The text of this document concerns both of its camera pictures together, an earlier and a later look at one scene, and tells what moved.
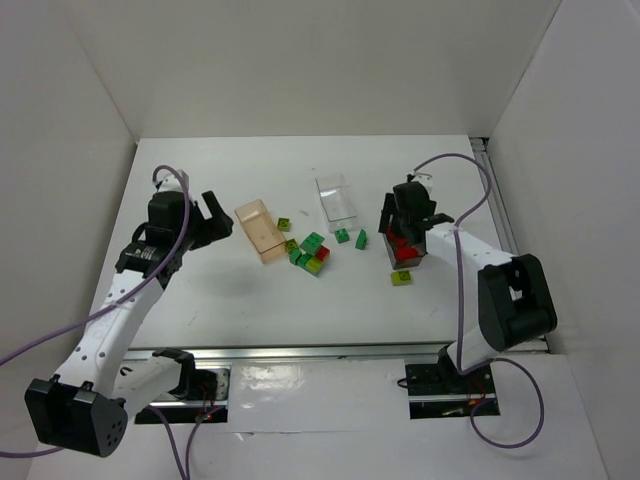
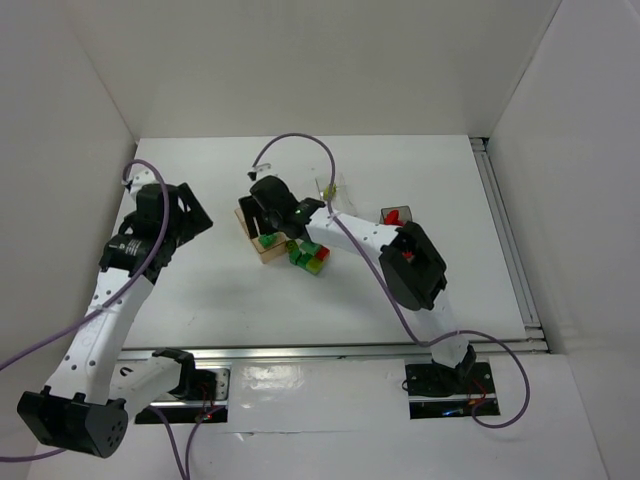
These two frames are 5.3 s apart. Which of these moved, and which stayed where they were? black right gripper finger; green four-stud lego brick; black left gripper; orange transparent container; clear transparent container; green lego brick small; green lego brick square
Moved: green lego brick square; black right gripper finger; black left gripper
Stayed: clear transparent container; orange transparent container; green lego brick small; green four-stud lego brick
